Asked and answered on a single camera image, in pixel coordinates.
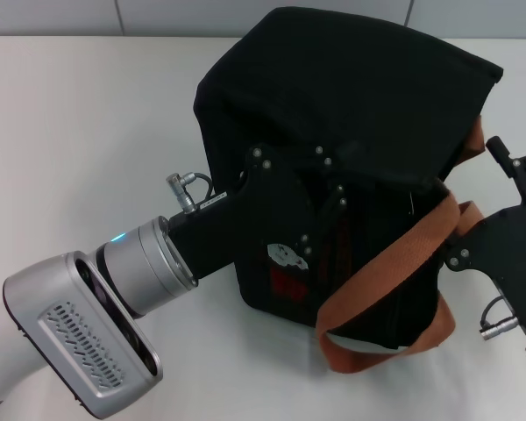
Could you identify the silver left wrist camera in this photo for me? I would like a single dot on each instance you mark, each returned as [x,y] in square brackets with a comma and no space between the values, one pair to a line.
[83,333]

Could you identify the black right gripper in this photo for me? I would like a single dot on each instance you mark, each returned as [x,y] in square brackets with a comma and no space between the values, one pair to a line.
[508,250]

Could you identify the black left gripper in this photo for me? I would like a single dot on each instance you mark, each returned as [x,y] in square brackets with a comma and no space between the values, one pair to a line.
[254,210]

